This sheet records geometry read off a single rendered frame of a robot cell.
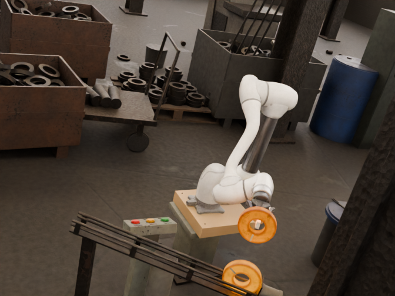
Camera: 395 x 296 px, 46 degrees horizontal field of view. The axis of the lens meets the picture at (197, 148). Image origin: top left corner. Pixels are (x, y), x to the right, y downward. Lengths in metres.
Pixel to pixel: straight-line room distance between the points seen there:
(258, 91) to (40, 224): 1.64
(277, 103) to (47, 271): 1.58
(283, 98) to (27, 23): 3.18
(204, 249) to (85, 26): 3.01
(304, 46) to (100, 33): 2.13
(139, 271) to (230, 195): 0.62
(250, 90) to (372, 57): 3.30
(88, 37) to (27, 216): 2.51
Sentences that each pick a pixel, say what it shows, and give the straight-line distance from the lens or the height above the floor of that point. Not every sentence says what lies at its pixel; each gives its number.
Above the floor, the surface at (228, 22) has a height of 0.64.
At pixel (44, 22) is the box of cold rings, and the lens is 5.07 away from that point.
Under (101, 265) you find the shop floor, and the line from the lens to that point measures 2.91.
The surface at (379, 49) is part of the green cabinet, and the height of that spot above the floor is 1.11.
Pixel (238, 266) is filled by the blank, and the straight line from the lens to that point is 1.90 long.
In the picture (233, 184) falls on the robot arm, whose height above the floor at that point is 0.88.
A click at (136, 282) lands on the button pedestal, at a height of 0.25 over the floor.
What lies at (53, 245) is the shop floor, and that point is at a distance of 3.02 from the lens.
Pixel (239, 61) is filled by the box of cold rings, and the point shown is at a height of 0.75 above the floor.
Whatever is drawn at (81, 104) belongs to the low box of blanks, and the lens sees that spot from 3.72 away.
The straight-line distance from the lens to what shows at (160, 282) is 2.27.
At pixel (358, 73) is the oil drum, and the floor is 0.83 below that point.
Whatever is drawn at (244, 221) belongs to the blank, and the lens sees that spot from 1.91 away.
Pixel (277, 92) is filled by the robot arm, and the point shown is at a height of 1.23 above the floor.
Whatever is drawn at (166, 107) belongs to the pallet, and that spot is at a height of 0.14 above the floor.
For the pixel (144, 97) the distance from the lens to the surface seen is 4.49.
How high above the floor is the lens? 1.94
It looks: 26 degrees down
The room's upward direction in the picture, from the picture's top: 14 degrees clockwise
